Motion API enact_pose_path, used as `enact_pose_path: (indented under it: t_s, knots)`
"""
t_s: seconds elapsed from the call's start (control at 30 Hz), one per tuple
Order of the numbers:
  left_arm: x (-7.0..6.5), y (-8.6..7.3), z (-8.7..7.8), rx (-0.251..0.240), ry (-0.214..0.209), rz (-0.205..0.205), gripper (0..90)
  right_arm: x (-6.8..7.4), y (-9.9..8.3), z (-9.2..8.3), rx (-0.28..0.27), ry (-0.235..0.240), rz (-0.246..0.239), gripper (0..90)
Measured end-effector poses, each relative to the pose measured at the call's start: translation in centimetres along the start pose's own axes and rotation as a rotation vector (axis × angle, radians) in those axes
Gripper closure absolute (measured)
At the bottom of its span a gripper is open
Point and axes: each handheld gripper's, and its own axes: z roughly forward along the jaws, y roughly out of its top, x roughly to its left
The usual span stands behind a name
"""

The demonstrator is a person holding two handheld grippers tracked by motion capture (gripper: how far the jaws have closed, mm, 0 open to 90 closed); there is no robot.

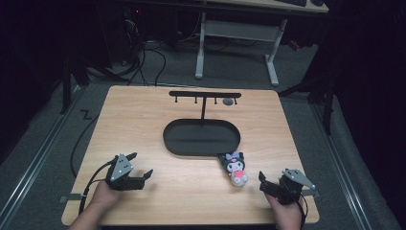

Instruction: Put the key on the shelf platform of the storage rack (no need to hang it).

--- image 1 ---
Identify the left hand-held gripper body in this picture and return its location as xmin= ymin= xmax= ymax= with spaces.
xmin=104 ymin=153 xmax=144 ymax=192

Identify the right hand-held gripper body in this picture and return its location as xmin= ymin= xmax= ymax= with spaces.
xmin=271 ymin=168 xmax=317 ymax=206

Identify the person's right hand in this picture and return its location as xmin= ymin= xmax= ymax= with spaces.
xmin=264 ymin=193 xmax=304 ymax=230

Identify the person's left hand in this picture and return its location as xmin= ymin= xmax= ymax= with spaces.
xmin=90 ymin=180 xmax=124 ymax=209

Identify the black hook stand with tray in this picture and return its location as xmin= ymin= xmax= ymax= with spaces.
xmin=162 ymin=90 xmax=242 ymax=158

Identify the black metal stand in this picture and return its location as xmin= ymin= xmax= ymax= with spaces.
xmin=59 ymin=52 xmax=92 ymax=116
xmin=277 ymin=75 xmax=337 ymax=136

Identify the dark computer tower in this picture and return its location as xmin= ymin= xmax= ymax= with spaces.
xmin=121 ymin=5 xmax=147 ymax=65

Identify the red object under desk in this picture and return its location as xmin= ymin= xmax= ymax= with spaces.
xmin=287 ymin=39 xmax=302 ymax=53

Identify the white-framed desk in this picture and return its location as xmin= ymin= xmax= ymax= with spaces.
xmin=194 ymin=0 xmax=330 ymax=88

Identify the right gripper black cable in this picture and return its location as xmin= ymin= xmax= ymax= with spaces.
xmin=297 ymin=194 xmax=309 ymax=230

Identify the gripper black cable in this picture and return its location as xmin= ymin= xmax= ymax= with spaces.
xmin=297 ymin=194 xmax=309 ymax=230
xmin=78 ymin=158 xmax=117 ymax=216

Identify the black plush toy keychain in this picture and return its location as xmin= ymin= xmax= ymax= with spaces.
xmin=217 ymin=150 xmax=250 ymax=188

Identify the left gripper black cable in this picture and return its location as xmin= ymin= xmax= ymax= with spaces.
xmin=78 ymin=158 xmax=117 ymax=216

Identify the black cable on floor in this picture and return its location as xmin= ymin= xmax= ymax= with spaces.
xmin=70 ymin=114 xmax=101 ymax=179

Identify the metal floor rail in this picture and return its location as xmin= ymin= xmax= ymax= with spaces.
xmin=309 ymin=101 xmax=373 ymax=230
xmin=0 ymin=85 xmax=82 ymax=226

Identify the bundle of black floor cables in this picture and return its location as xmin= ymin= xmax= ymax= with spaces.
xmin=123 ymin=18 xmax=168 ymax=88

